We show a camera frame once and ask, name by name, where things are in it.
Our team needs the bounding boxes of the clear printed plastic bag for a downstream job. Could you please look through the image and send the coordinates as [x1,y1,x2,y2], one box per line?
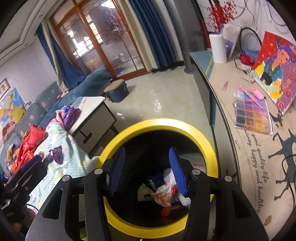
[151,184,178,207]

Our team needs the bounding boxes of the framed embroidery picture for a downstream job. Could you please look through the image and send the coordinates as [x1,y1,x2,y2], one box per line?
[0,78,11,99]

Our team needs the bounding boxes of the wooden glass sliding door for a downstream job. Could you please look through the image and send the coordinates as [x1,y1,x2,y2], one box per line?
[49,0,147,80]

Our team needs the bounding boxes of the colourful diamond painting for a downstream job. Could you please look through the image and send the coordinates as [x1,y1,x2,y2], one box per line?
[251,32,295,114]

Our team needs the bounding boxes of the bead organiser tray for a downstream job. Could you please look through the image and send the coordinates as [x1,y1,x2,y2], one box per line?
[234,89,273,135]

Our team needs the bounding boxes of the yellow snack wrapper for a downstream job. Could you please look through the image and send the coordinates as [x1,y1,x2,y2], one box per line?
[137,184,154,201]

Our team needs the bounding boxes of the blue grey sofa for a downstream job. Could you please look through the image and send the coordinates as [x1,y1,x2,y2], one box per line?
[1,68,112,166]

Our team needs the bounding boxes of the blue right curtain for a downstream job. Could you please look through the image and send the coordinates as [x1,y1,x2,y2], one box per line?
[130,0,177,68]

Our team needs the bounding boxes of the purple candy wrapper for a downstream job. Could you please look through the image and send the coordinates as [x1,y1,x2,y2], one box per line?
[47,146,63,165]

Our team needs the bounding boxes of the purple clothes pile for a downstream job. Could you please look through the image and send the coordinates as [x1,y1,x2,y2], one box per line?
[56,105,80,131]

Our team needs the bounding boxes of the red blanket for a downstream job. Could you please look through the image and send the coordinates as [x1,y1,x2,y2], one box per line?
[13,125,48,174]

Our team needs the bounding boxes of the white marble coffee table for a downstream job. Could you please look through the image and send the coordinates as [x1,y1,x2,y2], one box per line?
[68,96,118,154]

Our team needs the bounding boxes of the blue round footstool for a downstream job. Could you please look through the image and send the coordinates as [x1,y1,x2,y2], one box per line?
[104,79,129,103]

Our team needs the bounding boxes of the white foam fruit net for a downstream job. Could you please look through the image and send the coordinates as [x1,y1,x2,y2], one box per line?
[163,168,191,208]

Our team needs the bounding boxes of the yellow rim trash bin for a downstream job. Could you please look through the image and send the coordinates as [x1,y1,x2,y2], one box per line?
[97,118,218,238]

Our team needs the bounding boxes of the blue curtain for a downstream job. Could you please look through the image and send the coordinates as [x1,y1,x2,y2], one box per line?
[130,0,177,68]
[36,20,86,92]

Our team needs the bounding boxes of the silver tower air conditioner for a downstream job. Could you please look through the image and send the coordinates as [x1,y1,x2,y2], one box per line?
[164,0,207,74]

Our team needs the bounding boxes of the china wall map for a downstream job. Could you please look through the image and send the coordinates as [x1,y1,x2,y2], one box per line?
[1,88,26,123]

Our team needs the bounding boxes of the blue left curtain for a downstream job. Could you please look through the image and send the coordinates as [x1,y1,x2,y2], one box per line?
[36,20,86,92]

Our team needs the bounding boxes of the red snack tube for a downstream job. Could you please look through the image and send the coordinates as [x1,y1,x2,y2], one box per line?
[160,186,186,218]

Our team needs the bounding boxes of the white ribbed vase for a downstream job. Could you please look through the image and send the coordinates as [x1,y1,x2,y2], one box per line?
[209,34,227,64]

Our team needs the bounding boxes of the hello kitty bed sheet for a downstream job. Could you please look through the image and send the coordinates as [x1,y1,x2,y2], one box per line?
[29,122,98,209]

